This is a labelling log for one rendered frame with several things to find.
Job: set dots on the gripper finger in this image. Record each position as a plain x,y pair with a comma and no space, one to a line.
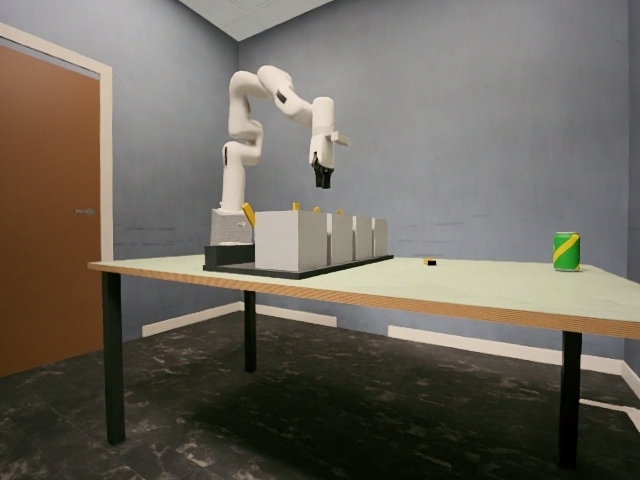
327,176
318,171

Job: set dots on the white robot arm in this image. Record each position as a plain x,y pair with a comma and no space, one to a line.
264,87

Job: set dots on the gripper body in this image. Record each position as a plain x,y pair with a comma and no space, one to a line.
325,150

